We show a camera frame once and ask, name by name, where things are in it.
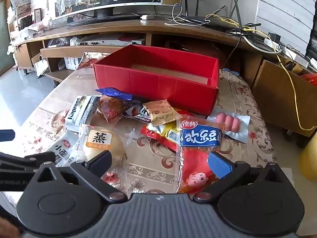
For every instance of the wooden television stand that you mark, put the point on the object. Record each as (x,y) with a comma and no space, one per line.
(111,31)

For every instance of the black router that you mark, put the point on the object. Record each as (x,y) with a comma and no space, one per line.
(213,21)

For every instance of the silver media player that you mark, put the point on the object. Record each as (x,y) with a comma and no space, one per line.
(111,42)

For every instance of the red yellow snack packet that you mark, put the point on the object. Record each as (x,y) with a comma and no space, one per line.
(158,135)

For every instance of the clear plastic bag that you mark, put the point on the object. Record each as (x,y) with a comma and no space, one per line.
(62,42)

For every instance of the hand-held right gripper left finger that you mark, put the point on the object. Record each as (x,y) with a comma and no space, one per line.
(99,161)

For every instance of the steamed cake packet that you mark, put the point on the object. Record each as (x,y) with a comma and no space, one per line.
(104,141)

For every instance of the stack of white panels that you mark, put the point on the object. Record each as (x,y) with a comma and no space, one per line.
(282,10)

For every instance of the orange cartoon snack packet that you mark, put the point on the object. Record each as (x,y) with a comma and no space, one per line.
(198,158)

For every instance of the white power strip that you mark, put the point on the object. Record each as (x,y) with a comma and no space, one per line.
(299,57)

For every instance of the red cardboard box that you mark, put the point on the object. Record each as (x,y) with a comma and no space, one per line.
(153,84)

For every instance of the red round item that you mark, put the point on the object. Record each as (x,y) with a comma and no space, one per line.
(127,38)

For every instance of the white appliance box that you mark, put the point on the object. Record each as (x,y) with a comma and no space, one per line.
(73,63)

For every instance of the white power adapter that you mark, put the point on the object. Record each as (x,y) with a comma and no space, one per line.
(147,17)

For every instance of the dark chocolate snack packet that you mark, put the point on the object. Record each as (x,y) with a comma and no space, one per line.
(137,114)

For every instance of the white green snack packet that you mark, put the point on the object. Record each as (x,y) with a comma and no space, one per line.
(79,111)

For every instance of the clear brown bread packet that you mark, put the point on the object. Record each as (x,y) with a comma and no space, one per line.
(110,109)

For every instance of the tan biscuit packet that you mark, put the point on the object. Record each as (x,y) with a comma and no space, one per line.
(159,111)

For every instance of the brown cardboard box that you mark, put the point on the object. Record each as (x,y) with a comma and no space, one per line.
(275,94)

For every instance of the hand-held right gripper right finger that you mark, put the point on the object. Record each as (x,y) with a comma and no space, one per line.
(219,164)

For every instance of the sausage packet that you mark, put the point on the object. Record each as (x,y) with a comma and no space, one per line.
(230,124)

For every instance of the blue snack packet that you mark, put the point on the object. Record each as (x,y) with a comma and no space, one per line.
(112,93)

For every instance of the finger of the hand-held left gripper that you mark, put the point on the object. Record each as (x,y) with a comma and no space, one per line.
(7,135)
(27,161)

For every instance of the white small bread packet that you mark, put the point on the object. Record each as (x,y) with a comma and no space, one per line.
(59,151)

